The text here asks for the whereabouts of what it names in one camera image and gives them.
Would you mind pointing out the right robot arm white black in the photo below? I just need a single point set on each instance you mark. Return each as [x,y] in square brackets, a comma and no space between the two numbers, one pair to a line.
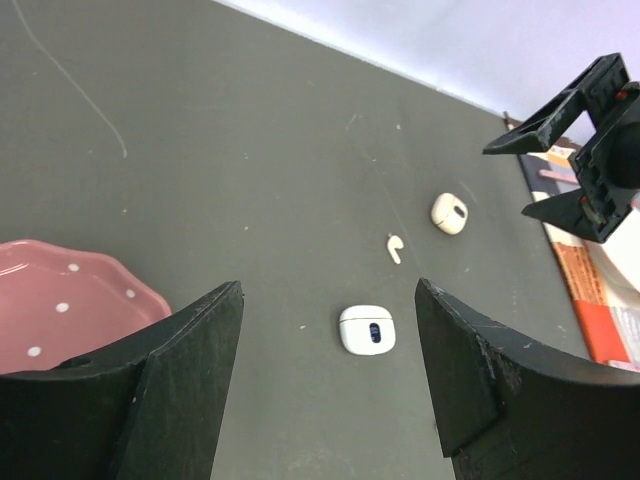
[606,167]

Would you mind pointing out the white earbud charging case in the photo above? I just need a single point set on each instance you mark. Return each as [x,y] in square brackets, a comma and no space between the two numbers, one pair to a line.
[367,330]

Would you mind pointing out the patterned orange placemat cloth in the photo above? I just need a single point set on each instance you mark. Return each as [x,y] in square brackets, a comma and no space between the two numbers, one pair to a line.
[607,310]

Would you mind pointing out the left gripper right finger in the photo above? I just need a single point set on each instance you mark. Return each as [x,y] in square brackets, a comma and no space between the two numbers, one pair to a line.
[510,407]

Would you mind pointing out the pink polka dot plate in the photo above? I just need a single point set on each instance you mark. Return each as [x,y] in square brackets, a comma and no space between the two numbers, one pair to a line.
[59,303]

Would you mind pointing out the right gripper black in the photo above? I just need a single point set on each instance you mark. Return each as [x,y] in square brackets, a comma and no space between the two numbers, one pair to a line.
[607,166]

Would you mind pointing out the pink earbud charging case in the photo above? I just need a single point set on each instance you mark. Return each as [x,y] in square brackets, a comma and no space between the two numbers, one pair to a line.
[449,214]

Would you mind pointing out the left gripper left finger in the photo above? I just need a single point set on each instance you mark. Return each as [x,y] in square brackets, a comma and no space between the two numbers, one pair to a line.
[148,406]

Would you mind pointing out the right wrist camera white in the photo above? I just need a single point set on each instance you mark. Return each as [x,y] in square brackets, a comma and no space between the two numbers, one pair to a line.
[621,252]

